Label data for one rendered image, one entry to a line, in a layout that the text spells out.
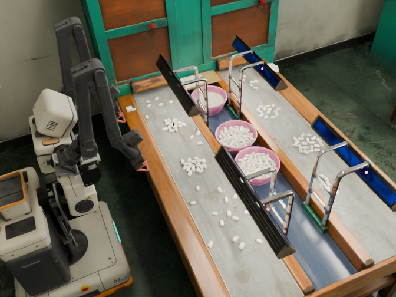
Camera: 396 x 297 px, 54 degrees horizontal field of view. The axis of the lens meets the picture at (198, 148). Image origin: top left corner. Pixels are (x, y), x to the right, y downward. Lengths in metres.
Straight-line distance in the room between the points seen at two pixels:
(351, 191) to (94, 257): 1.59
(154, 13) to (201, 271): 1.67
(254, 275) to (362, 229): 0.61
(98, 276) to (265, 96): 1.64
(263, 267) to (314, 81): 2.84
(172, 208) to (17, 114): 2.09
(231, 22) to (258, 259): 1.74
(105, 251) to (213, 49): 1.63
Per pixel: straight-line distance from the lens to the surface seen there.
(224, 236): 2.01
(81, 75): 1.59
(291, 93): 2.85
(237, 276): 1.90
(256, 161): 2.34
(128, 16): 2.67
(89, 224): 2.76
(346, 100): 4.20
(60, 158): 1.84
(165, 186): 2.20
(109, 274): 2.53
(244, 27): 3.05
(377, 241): 2.14
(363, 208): 2.24
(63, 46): 2.02
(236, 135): 2.52
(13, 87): 3.64
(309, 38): 4.62
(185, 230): 2.01
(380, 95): 4.37
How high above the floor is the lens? 2.42
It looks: 44 degrees down
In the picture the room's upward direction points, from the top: 4 degrees counter-clockwise
